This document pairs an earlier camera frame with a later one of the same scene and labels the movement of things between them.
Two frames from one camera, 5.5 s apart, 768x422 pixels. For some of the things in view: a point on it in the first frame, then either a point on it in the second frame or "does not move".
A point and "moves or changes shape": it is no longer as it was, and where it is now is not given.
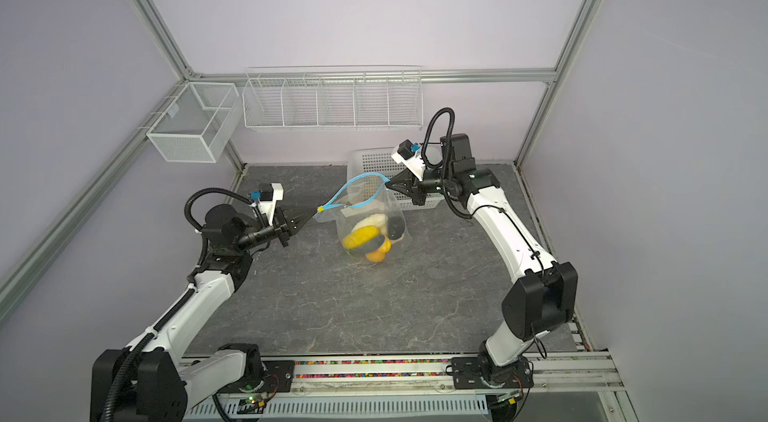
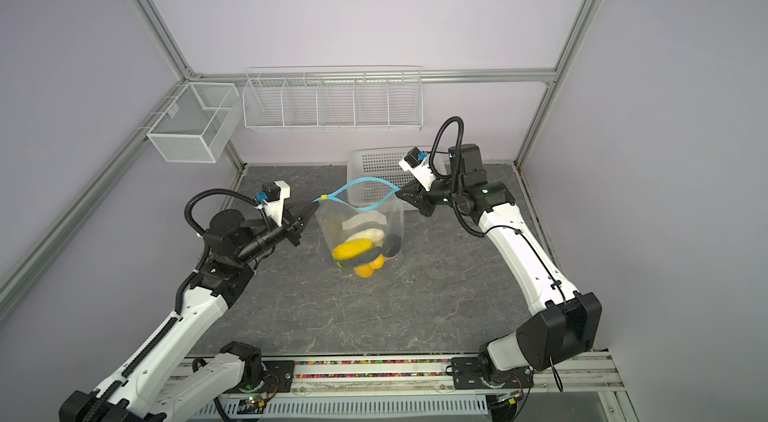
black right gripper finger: x=403 y=182 to x=411 y=188
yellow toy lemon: x=379 y=254 to x=367 y=270
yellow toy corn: x=365 y=231 to x=350 y=248
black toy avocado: x=395 y=227 to x=392 y=245
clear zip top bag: x=370 y=221 moves or changes shape
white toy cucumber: x=378 y=220 to x=375 y=235
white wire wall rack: x=333 y=98 does not move
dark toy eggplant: x=368 y=248 to x=360 y=260
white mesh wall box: x=197 y=127 does not move
